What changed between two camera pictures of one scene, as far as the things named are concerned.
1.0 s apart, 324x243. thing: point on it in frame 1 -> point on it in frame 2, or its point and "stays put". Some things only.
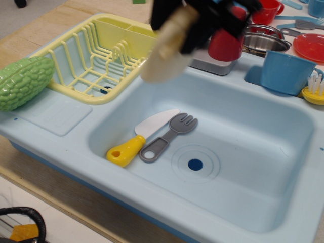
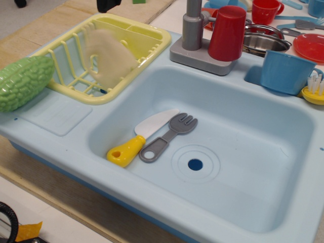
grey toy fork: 179,123 stays put
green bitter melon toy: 22,80 stays put
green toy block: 138,1 stays put
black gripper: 231,15 -> 104,5
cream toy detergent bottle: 166,62 -> 115,62
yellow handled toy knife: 122,155 stays put
